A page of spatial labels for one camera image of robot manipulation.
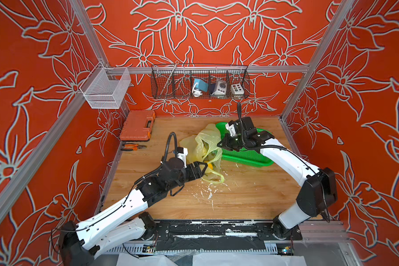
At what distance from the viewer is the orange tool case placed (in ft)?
3.45

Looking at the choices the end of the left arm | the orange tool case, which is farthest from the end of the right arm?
the orange tool case

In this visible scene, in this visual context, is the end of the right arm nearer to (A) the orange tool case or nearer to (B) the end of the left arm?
(B) the end of the left arm
